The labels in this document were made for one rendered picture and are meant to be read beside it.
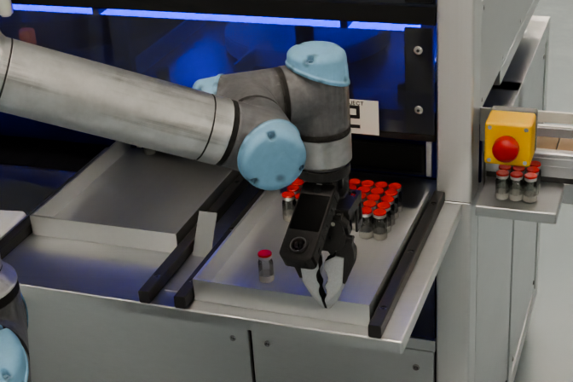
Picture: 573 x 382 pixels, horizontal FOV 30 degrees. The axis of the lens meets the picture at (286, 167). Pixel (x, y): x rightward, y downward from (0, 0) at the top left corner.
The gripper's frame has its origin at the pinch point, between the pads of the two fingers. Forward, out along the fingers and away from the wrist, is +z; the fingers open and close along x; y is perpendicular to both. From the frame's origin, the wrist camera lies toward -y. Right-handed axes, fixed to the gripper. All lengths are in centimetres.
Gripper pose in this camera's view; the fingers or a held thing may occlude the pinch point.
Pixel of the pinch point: (324, 302)
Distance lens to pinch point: 145.0
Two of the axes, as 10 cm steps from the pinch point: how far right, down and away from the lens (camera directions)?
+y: 3.3, -4.2, 8.4
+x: -9.4, -0.9, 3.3
